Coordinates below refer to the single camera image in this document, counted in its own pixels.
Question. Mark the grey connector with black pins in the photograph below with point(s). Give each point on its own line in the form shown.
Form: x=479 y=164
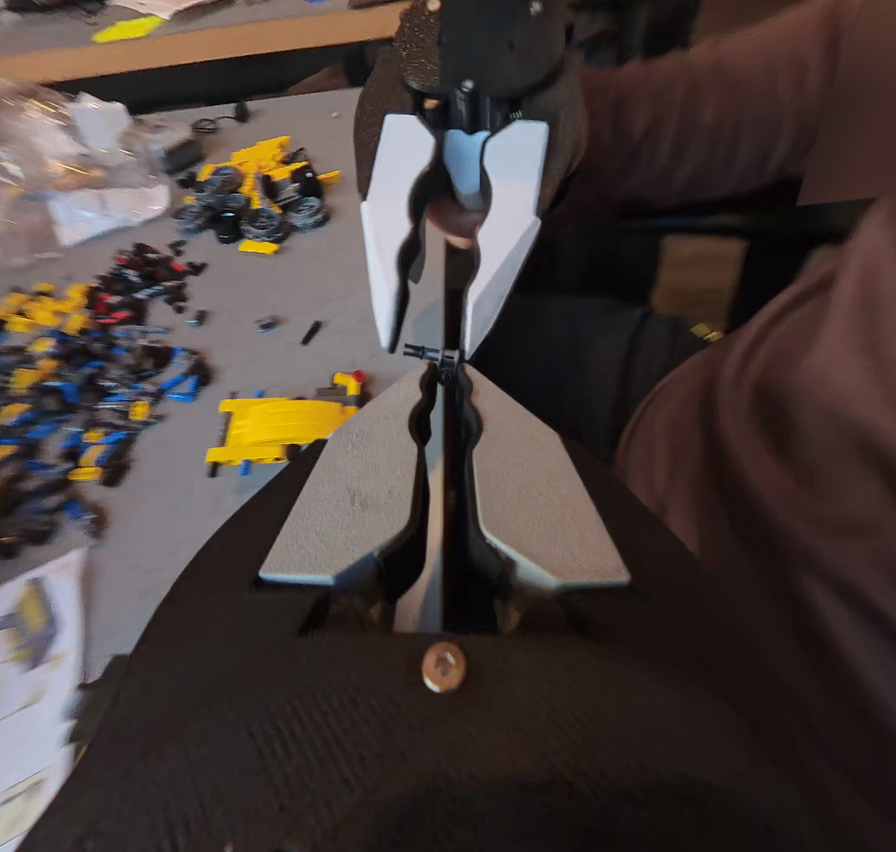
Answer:
x=448 y=358

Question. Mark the grey axle connector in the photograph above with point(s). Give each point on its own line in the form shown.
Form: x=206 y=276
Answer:
x=267 y=323

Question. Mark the grey desk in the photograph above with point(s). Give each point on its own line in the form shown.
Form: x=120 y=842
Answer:
x=315 y=271

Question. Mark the plastic bag with white label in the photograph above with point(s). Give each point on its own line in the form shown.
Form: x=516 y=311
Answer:
x=112 y=211

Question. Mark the single black pin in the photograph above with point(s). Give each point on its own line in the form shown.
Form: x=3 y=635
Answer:
x=312 y=332

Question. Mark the clear plastic bag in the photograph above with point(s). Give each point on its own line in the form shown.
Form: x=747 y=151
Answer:
x=42 y=138

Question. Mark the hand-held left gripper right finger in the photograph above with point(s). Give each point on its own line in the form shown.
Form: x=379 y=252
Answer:
x=546 y=509

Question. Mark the wooden edged background table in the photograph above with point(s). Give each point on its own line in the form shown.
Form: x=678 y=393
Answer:
x=210 y=43

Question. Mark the dark grey oval link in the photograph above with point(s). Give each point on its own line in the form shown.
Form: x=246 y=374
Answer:
x=199 y=318

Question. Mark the yellow curved panel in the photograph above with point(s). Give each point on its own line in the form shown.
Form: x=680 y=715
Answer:
x=259 y=246

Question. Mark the pile of small loose bricks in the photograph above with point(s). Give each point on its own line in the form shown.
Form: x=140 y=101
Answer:
x=84 y=376

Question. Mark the heap of wheels and beams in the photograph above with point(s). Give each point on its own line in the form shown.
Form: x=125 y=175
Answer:
x=259 y=201

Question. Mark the person's black trousers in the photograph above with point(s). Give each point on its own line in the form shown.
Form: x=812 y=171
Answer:
x=595 y=376

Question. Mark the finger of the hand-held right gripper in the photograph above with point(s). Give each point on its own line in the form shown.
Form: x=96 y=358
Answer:
x=514 y=208
x=388 y=215

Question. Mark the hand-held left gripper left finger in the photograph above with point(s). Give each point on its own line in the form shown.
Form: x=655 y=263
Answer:
x=350 y=502

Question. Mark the person's right hand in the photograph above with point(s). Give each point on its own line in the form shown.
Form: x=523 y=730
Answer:
x=458 y=225

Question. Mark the open instruction booklet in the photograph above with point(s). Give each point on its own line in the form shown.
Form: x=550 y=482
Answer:
x=35 y=656

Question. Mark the yellow grey toy hood assembly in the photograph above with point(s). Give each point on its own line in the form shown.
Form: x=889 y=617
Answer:
x=280 y=425

